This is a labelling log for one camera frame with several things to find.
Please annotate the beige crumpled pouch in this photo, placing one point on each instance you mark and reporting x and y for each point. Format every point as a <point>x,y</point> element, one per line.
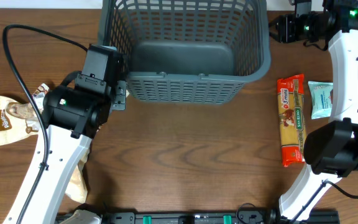
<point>76,188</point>

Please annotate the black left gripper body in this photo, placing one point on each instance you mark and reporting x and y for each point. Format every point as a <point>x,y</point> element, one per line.
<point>118,95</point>

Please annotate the grey plastic basket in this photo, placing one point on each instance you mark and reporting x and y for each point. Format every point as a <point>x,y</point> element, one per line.
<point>188,51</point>

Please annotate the San Remo spaghetti packet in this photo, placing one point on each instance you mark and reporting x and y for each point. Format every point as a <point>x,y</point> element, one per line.
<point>290,96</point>

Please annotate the mint green wipes pack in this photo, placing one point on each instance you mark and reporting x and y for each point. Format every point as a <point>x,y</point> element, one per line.
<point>321,99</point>

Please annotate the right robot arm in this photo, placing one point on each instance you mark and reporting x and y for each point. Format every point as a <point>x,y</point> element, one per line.
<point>330,152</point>

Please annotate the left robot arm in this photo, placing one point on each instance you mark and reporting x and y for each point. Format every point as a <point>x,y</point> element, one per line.
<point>72,117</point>

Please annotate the Pantree mushroom pouch far left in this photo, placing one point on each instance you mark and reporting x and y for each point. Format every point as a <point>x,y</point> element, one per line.
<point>17,121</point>

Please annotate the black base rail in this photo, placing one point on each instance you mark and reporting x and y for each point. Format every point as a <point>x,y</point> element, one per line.
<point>248,215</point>

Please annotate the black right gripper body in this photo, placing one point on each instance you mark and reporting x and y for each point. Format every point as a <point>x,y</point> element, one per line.
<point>306,27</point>

